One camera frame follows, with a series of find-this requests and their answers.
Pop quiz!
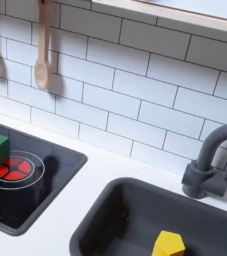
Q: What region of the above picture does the black toy stove top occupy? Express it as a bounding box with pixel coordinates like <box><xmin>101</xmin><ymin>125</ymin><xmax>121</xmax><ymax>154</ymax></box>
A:
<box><xmin>0</xmin><ymin>118</ymin><xmax>89</xmax><ymax>237</ymax></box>

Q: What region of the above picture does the dark grey sink basin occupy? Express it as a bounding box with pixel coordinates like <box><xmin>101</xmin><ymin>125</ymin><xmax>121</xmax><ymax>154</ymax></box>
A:
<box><xmin>68</xmin><ymin>176</ymin><xmax>227</xmax><ymax>256</ymax></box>

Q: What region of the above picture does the wooden spoon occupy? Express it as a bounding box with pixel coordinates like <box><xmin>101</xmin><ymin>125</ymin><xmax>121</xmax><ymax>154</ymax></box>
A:
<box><xmin>33</xmin><ymin>0</ymin><xmax>53</xmax><ymax>91</ymax></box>

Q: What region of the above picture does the dark grey tap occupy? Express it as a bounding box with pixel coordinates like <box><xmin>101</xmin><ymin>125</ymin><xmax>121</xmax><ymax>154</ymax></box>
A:
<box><xmin>181</xmin><ymin>121</ymin><xmax>227</xmax><ymax>200</ymax></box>

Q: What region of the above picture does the wooden shelf board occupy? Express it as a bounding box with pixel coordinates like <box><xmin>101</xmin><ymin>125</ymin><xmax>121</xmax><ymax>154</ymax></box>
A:
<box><xmin>90</xmin><ymin>0</ymin><xmax>227</xmax><ymax>36</ymax></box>

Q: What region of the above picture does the yellow block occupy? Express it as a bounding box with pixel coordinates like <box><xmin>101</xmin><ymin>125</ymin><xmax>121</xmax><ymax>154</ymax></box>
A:
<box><xmin>151</xmin><ymin>230</ymin><xmax>186</xmax><ymax>256</ymax></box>

